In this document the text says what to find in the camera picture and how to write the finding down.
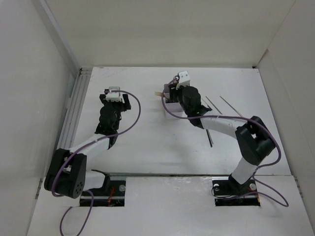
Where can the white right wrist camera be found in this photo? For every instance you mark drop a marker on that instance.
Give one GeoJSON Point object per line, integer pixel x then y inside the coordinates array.
{"type": "Point", "coordinates": [182, 79]}

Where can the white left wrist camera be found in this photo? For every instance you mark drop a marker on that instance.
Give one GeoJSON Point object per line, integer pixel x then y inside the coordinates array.
{"type": "Point", "coordinates": [112, 94]}

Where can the dark grey chopstick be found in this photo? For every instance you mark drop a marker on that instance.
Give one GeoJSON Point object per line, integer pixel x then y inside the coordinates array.
{"type": "Point", "coordinates": [210, 138]}

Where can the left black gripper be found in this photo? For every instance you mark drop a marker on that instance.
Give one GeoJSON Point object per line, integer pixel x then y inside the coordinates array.
{"type": "Point", "coordinates": [124, 105]}

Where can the white three-compartment utensil holder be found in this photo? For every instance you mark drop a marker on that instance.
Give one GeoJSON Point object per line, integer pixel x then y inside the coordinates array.
{"type": "Point", "coordinates": [171, 102]}

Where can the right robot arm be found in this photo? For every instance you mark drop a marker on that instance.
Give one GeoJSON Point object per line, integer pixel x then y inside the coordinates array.
{"type": "Point", "coordinates": [252, 135]}

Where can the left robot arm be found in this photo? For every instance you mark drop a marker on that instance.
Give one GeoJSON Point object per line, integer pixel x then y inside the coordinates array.
{"type": "Point", "coordinates": [67, 174]}

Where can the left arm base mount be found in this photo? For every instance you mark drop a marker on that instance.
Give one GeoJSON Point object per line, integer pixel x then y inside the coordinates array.
{"type": "Point", "coordinates": [105, 191]}

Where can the silver chopstick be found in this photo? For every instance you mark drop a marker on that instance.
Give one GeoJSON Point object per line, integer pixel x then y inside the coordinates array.
{"type": "Point", "coordinates": [214, 105]}
{"type": "Point", "coordinates": [237, 112]}

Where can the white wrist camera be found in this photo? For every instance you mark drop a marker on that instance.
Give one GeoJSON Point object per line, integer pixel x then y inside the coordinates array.
{"type": "Point", "coordinates": [182, 79]}
{"type": "Point", "coordinates": [112, 94]}

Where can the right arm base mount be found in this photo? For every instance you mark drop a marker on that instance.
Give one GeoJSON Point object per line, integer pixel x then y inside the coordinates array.
{"type": "Point", "coordinates": [228, 194]}

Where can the gold fork green handle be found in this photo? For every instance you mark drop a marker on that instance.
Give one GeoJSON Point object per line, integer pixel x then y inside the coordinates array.
{"type": "Point", "coordinates": [160, 94]}

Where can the aluminium frame rail left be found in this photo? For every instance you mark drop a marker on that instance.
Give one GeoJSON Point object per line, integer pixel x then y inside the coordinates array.
{"type": "Point", "coordinates": [73, 107]}

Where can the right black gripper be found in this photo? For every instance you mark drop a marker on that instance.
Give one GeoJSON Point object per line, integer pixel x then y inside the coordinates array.
{"type": "Point", "coordinates": [173, 92]}

